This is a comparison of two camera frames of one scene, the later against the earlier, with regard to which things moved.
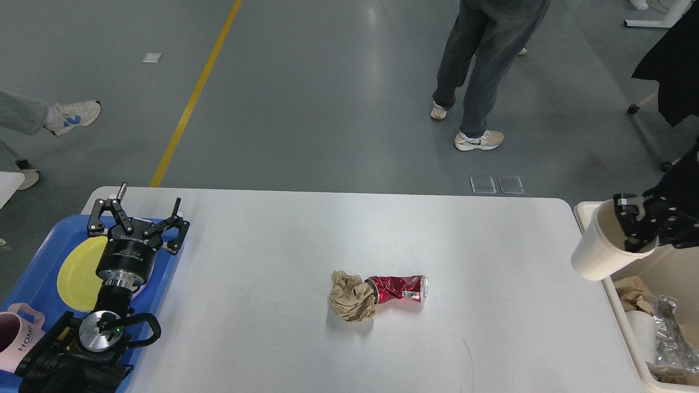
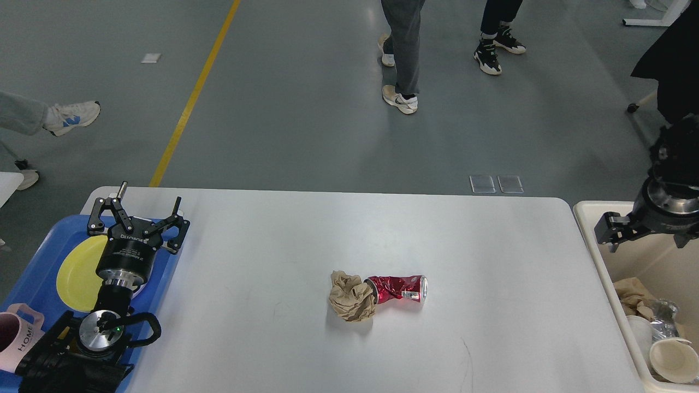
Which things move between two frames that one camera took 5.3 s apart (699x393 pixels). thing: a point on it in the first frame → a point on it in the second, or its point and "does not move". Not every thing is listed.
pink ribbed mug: (17, 338) does not move
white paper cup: (600, 251) → (674, 359)
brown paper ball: (352, 299) does not move
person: (492, 32) → (401, 48)
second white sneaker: (31, 177) does not move
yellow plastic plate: (78, 281) does not move
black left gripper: (128, 258) does not move
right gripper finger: (641, 234) → (612, 228)
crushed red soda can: (415, 287) does not move
